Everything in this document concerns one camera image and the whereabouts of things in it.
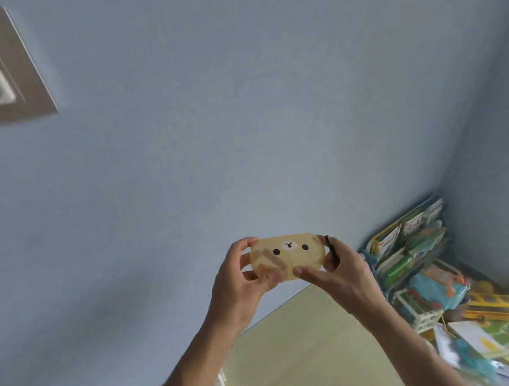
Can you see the person's left middle finger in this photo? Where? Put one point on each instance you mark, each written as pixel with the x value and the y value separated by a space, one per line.
pixel 245 261

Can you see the yellow toy bus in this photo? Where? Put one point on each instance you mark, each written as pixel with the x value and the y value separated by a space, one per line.
pixel 497 306

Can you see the person's left hand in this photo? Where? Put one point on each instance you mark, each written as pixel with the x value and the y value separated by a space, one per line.
pixel 229 291

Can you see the person's left thumb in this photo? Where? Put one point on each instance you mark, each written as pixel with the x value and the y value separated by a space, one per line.
pixel 272 280

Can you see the person's left forearm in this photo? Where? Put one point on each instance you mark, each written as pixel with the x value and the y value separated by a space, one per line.
pixel 189 379

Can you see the teal and orange toy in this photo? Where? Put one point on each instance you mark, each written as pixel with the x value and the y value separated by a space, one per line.
pixel 437 286

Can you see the person's right forearm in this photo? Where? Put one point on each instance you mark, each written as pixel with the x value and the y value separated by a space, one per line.
pixel 413 356

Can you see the blue book rack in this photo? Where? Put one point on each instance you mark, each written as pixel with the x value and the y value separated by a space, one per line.
pixel 380 272

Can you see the row of picture books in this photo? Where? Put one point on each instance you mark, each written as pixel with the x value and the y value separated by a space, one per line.
pixel 413 226

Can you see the white toy fence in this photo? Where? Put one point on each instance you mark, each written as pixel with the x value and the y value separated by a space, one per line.
pixel 414 307

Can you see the person's right thumb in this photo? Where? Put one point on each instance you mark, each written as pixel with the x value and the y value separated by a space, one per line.
pixel 313 276

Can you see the small teal toy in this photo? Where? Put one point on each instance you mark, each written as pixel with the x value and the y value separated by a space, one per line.
pixel 471 358

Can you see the tan bear face box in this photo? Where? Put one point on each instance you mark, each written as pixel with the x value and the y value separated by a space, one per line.
pixel 289 253

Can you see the person's right hand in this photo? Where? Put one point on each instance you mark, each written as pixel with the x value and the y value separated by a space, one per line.
pixel 351 280

